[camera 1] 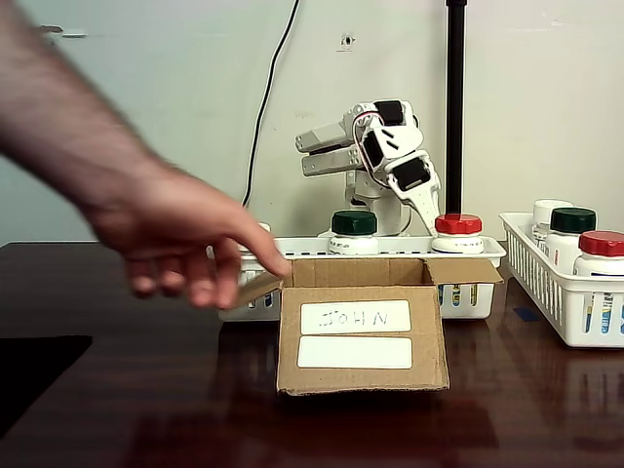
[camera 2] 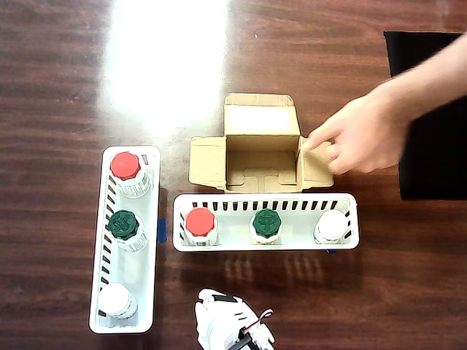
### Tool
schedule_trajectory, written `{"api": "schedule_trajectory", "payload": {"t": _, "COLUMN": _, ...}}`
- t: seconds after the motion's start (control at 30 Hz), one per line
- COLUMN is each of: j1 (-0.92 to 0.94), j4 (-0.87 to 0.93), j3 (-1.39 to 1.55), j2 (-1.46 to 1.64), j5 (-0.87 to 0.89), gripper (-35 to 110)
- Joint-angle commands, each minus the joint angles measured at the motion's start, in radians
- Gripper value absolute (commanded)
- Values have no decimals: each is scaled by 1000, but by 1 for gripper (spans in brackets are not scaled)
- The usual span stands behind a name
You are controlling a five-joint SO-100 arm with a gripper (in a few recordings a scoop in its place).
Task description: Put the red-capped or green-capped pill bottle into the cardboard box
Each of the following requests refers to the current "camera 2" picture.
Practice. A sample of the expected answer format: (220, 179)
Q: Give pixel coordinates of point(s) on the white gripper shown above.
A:
(213, 316)

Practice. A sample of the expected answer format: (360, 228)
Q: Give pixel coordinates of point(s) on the white bottle with red cap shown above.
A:
(200, 222)
(126, 166)

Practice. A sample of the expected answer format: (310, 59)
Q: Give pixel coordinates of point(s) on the white bottle with green cap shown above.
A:
(123, 224)
(266, 222)

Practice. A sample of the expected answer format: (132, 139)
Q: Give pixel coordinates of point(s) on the cardboard box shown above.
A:
(255, 146)

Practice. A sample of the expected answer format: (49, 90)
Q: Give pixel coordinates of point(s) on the person's bare forearm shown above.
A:
(438, 76)

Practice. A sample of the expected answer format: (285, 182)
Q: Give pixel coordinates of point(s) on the person's bare hand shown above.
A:
(368, 135)

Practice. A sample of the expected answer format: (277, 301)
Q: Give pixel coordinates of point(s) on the black cloth mat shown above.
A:
(434, 164)

